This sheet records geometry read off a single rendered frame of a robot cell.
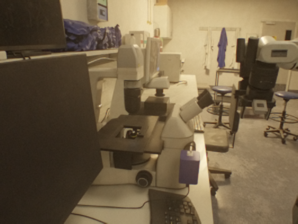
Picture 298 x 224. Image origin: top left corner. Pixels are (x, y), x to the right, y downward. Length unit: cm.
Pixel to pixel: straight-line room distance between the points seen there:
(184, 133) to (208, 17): 602
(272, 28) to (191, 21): 233
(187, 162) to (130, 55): 41
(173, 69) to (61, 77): 268
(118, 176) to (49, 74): 55
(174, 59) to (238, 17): 399
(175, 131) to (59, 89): 43
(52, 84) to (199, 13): 631
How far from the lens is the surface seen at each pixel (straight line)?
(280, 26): 703
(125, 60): 76
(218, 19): 667
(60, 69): 48
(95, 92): 85
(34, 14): 101
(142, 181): 81
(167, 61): 308
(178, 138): 75
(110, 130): 88
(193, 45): 658
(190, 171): 68
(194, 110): 76
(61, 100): 48
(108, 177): 88
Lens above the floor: 129
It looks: 18 degrees down
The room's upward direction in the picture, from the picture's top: straight up
